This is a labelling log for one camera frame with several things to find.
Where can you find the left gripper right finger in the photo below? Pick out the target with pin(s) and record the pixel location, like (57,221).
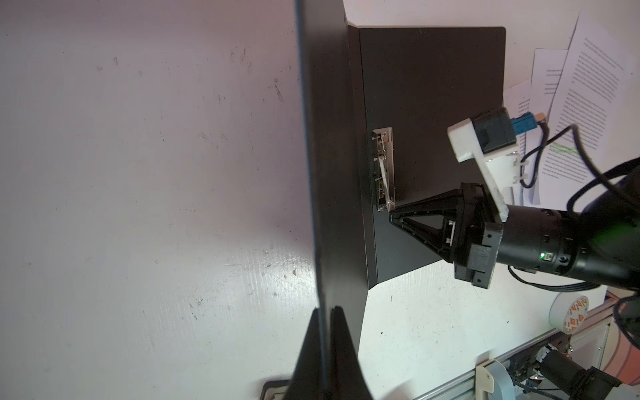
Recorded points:
(347,380)

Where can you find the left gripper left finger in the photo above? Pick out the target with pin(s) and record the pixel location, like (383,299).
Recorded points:
(306,382)

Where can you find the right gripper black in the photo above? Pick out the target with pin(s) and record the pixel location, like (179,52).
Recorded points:
(470,233)

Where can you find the printed paper sheets stack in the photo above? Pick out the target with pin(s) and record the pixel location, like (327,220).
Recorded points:
(583,85)

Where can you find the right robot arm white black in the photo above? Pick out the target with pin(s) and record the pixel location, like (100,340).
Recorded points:
(598,246)

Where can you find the white desk calculator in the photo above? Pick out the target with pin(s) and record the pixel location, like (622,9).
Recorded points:
(275,390)

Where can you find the light blue hole punch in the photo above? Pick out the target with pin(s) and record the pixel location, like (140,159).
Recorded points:
(492,381)

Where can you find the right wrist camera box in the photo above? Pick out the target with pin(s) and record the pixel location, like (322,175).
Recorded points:
(491,140)

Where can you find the aluminium frame rail front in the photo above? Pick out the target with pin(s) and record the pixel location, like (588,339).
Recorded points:
(608,340)

